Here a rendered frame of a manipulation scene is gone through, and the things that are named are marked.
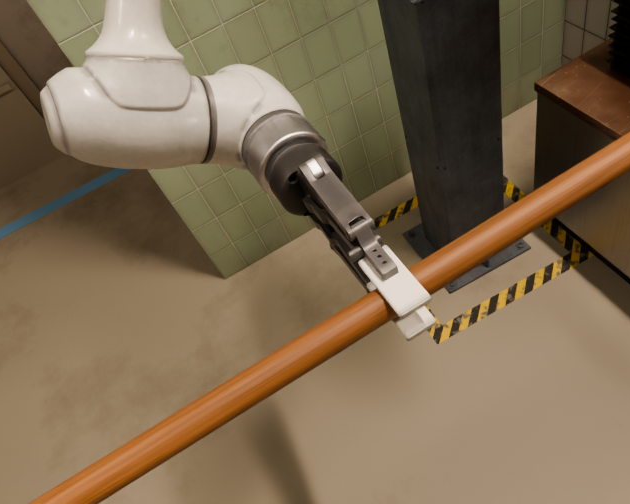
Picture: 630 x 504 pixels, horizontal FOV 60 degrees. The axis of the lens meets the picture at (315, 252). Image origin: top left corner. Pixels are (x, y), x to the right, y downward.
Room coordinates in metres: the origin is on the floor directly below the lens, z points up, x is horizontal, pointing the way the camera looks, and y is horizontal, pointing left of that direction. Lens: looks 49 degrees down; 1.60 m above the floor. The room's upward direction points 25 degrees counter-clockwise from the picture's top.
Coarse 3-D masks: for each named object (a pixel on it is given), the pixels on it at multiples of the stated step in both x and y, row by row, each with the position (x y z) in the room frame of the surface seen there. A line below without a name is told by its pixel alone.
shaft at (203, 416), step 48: (624, 144) 0.30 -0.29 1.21; (576, 192) 0.28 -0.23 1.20; (480, 240) 0.27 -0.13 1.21; (432, 288) 0.26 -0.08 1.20; (336, 336) 0.25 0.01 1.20; (240, 384) 0.24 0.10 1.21; (288, 384) 0.24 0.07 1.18; (144, 432) 0.24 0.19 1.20; (192, 432) 0.22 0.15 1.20; (96, 480) 0.22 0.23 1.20
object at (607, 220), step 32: (576, 64) 1.11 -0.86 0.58; (608, 64) 1.05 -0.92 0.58; (544, 96) 1.07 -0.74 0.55; (576, 96) 1.00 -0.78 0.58; (608, 96) 0.95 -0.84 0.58; (544, 128) 1.07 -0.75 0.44; (576, 128) 0.96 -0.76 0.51; (608, 128) 0.85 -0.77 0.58; (544, 160) 1.07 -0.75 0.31; (576, 160) 0.95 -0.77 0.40; (608, 192) 0.83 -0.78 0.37; (576, 224) 0.92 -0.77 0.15; (608, 224) 0.81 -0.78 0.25; (608, 256) 0.79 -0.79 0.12
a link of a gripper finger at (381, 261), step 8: (360, 224) 0.31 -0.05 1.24; (360, 232) 0.31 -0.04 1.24; (368, 232) 0.31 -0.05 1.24; (360, 240) 0.31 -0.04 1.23; (368, 240) 0.31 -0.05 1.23; (368, 248) 0.30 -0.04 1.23; (376, 248) 0.30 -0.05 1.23; (368, 256) 0.29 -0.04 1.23; (376, 256) 0.29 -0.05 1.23; (384, 256) 0.28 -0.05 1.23; (376, 264) 0.28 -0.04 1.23; (384, 264) 0.28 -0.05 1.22; (392, 264) 0.27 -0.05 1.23; (384, 272) 0.27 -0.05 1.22; (392, 272) 0.27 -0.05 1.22
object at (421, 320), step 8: (368, 288) 0.30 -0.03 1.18; (416, 312) 0.25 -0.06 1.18; (424, 312) 0.25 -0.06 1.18; (392, 320) 0.26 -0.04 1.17; (400, 320) 0.25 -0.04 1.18; (408, 320) 0.25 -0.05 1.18; (416, 320) 0.24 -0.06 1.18; (424, 320) 0.24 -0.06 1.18; (432, 320) 0.24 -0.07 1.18; (400, 328) 0.24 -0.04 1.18; (408, 328) 0.24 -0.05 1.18; (416, 328) 0.24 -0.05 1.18; (424, 328) 0.23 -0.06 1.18; (408, 336) 0.23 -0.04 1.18; (416, 336) 0.23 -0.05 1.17
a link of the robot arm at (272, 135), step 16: (272, 112) 0.53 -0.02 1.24; (288, 112) 0.52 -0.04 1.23; (256, 128) 0.51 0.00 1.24; (272, 128) 0.50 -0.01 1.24; (288, 128) 0.49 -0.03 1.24; (304, 128) 0.49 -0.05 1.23; (256, 144) 0.50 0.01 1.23; (272, 144) 0.48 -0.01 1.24; (288, 144) 0.47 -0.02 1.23; (320, 144) 0.48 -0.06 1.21; (256, 160) 0.48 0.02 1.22; (272, 160) 0.47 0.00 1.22; (256, 176) 0.48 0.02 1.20; (272, 192) 0.47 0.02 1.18
